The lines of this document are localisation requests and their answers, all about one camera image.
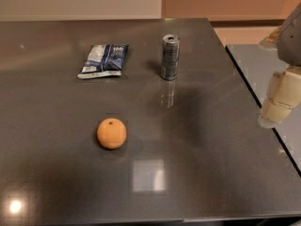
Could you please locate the grey side table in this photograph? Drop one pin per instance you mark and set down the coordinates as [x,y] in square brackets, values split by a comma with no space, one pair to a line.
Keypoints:
[259,68]

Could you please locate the silver redbull can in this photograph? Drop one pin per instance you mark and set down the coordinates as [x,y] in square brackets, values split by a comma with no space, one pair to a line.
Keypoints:
[170,56]

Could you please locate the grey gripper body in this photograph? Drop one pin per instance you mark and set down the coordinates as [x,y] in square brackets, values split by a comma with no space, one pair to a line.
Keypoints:
[292,42]

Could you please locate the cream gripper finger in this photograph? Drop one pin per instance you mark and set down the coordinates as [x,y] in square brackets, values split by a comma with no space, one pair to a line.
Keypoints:
[270,41]
[282,96]

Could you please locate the blue white snack bag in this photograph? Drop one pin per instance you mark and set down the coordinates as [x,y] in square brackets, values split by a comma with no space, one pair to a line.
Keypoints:
[104,60]

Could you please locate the orange fruit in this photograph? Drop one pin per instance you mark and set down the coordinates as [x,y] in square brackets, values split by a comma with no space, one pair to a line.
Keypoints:
[111,133]

